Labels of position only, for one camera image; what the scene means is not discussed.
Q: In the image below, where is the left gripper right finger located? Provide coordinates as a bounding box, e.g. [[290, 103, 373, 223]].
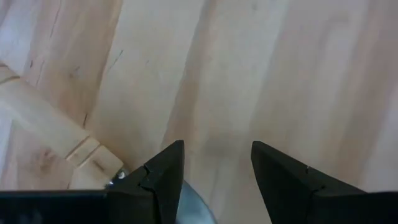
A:
[[251, 140, 368, 224]]

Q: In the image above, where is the wide silver wooden-handled trowel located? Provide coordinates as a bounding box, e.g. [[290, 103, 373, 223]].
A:
[[0, 67, 218, 224]]

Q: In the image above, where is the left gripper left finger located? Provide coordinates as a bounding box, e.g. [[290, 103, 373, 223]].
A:
[[105, 139, 186, 224]]

